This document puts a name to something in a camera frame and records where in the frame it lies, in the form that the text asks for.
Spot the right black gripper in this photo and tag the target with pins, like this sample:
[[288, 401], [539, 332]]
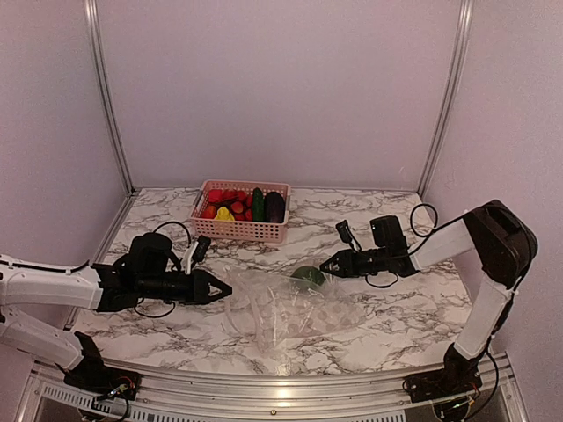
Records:
[[347, 265]]

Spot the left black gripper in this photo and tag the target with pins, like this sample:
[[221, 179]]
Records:
[[206, 280]]

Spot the green fake vegetable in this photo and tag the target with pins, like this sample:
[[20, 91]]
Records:
[[308, 278]]

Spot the red fake pepper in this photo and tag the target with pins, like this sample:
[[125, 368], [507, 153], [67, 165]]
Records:
[[209, 212]]

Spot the yellow fake lemon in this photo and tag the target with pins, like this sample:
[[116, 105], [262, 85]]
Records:
[[224, 214]]

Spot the clear zip top bag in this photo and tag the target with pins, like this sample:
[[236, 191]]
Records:
[[267, 309]]

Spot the red fake strawberries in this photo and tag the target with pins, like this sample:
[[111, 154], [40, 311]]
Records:
[[239, 203]]

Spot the red fake tomato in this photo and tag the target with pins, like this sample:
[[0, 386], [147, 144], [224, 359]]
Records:
[[215, 196]]

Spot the green fake cucumber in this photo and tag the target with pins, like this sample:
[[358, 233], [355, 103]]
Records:
[[258, 205]]

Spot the purple fake eggplant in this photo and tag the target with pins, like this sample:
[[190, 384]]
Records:
[[274, 208]]

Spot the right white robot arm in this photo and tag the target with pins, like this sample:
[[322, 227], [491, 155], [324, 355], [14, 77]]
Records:
[[505, 245]]

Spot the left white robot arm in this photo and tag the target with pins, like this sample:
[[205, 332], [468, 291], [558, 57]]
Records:
[[30, 283]]

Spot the pink perforated plastic basket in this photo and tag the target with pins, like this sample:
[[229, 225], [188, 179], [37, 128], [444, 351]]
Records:
[[239, 230]]

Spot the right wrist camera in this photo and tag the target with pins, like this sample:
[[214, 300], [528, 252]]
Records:
[[347, 236]]

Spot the front aluminium rail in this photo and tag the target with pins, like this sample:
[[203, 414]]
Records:
[[174, 395]]

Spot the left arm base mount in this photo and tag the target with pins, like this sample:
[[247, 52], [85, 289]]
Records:
[[92, 374]]

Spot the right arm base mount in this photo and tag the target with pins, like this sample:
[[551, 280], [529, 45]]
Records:
[[458, 375]]

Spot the right aluminium frame post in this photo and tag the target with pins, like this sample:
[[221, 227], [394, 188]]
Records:
[[454, 77]]

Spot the aluminium frame post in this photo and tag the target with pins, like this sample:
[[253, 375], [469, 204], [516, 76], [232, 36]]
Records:
[[454, 77], [92, 20]]

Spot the left aluminium frame post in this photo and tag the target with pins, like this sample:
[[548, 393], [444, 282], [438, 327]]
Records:
[[92, 20]]

